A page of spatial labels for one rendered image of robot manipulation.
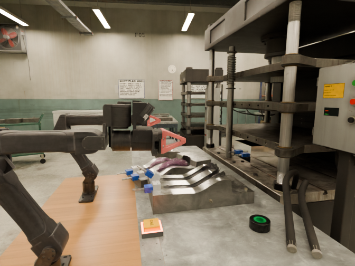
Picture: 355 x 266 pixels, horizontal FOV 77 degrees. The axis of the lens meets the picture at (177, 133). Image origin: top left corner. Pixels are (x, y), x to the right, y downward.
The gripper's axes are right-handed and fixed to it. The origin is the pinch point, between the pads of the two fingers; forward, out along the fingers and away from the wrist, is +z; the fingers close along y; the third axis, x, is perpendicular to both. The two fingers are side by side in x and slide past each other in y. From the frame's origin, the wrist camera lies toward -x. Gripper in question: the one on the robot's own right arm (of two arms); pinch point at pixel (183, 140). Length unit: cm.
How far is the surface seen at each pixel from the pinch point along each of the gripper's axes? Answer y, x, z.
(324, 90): 36, -18, 79
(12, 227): 176, 128, -137
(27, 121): 434, 49, -228
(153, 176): 47, 28, -4
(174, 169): 67, 32, 10
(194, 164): 74, 32, 25
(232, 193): 32, 32, 33
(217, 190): 32, 30, 25
